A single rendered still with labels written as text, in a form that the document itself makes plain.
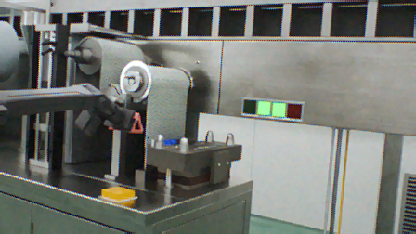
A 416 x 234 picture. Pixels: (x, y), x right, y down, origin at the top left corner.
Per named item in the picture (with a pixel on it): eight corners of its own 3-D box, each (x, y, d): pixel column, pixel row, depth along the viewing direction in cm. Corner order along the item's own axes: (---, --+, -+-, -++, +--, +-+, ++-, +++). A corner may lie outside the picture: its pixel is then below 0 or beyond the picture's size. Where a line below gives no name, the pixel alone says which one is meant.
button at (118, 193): (100, 197, 131) (101, 188, 131) (117, 193, 137) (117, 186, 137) (118, 201, 127) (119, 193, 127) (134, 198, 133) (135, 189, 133)
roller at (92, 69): (76, 73, 175) (78, 38, 174) (120, 77, 197) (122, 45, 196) (101, 75, 168) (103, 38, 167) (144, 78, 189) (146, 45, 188)
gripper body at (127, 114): (129, 130, 140) (115, 120, 134) (107, 127, 146) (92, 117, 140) (136, 112, 142) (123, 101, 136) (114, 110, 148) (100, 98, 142)
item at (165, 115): (144, 147, 157) (148, 95, 155) (182, 143, 177) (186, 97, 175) (146, 148, 156) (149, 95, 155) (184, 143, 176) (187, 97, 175)
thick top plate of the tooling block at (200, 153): (145, 164, 151) (147, 147, 151) (207, 154, 185) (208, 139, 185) (184, 172, 143) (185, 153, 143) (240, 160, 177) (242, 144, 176)
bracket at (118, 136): (103, 177, 157) (108, 92, 155) (116, 175, 163) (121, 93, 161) (113, 180, 155) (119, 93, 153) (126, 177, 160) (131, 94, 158)
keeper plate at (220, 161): (209, 183, 157) (211, 152, 157) (223, 178, 166) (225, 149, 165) (214, 184, 156) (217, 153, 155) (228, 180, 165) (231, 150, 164)
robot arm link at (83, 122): (104, 97, 126) (84, 84, 129) (79, 130, 125) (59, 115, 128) (121, 111, 137) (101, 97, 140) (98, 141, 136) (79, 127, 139)
